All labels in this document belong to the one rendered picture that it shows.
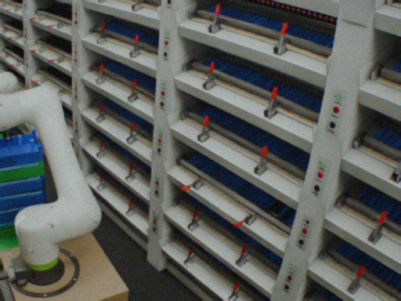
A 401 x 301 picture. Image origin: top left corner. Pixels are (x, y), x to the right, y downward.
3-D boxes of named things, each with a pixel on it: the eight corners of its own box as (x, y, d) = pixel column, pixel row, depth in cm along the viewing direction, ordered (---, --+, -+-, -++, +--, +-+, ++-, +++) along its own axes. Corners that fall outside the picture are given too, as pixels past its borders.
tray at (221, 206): (285, 260, 137) (284, 243, 131) (168, 179, 177) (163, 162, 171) (321, 222, 145) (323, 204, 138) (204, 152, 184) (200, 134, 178)
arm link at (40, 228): (73, 261, 139) (67, 215, 129) (30, 276, 131) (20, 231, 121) (58, 238, 148) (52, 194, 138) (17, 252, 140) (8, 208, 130)
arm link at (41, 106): (112, 223, 138) (59, 75, 145) (66, 239, 130) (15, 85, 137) (100, 230, 149) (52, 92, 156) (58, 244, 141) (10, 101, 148)
